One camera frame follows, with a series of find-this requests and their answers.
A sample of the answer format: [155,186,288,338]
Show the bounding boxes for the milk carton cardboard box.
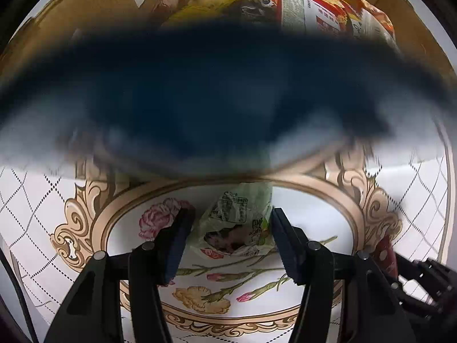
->
[0,0,457,183]

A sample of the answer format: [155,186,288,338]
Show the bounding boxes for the small dark red packet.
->
[372,235,398,279]

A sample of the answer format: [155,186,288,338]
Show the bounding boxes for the pale green snack packet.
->
[187,182,275,259]

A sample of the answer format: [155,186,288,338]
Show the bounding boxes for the floral quilted bed cover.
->
[0,121,457,343]

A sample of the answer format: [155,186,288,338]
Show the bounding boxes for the white red barcode packet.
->
[277,0,348,36]

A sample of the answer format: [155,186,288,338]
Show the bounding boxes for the orange mushroom snack packet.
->
[348,0,400,53]

